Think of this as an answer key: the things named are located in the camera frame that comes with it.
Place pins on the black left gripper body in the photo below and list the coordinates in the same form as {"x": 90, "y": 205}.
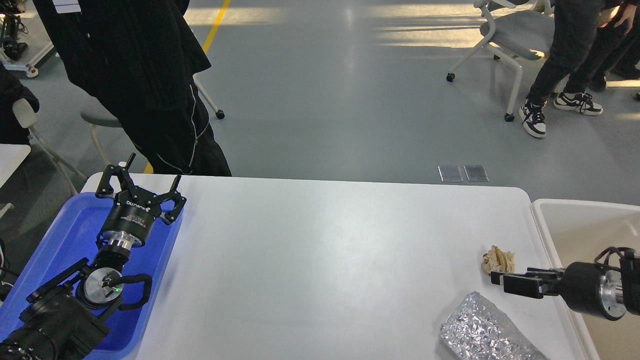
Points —
{"x": 131, "y": 218}

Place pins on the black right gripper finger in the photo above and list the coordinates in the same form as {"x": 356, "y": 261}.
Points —
{"x": 521, "y": 285}
{"x": 545, "y": 274}

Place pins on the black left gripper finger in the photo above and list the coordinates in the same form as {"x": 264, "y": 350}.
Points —
{"x": 127, "y": 188}
{"x": 173, "y": 195}

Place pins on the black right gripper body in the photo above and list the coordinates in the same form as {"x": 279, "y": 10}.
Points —
{"x": 593, "y": 290}

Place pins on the silver foil bag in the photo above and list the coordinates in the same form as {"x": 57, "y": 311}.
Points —
{"x": 478, "y": 330}

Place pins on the white robot base cart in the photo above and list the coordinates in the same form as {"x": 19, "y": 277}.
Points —
{"x": 25, "y": 44}

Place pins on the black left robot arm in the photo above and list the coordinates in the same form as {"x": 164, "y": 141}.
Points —
{"x": 67, "y": 316}

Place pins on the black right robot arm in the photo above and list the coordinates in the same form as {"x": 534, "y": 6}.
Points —
{"x": 626, "y": 261}

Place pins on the white plastic bin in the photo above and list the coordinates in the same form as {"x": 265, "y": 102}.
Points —
{"x": 577, "y": 231}

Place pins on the crumpled brown paper ball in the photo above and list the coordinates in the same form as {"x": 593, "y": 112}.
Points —
{"x": 497, "y": 260}

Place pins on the blue plastic tray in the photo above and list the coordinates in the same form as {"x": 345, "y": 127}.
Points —
{"x": 71, "y": 237}

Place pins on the white side table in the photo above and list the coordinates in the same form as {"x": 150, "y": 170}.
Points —
{"x": 11, "y": 156}

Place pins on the white chair far left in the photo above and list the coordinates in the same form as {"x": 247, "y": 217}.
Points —
{"x": 18, "y": 118}

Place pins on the right metal floor plate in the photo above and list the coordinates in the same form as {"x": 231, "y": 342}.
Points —
{"x": 476, "y": 173}

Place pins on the metal floor plate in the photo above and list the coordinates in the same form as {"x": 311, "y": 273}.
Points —
{"x": 450, "y": 174}
{"x": 476, "y": 173}

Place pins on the person in black clothes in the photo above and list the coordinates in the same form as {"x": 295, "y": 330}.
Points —
{"x": 138, "y": 58}

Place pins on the left metal floor plate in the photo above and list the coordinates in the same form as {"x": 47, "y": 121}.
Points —
{"x": 450, "y": 174}

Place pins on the seated person black trousers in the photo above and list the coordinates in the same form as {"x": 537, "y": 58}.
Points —
{"x": 585, "y": 33}

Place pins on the grey chair right background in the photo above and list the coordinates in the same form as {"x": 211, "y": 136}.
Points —
{"x": 512, "y": 29}

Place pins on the grey chair white frame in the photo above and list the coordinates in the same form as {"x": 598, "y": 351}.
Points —
{"x": 96, "y": 115}

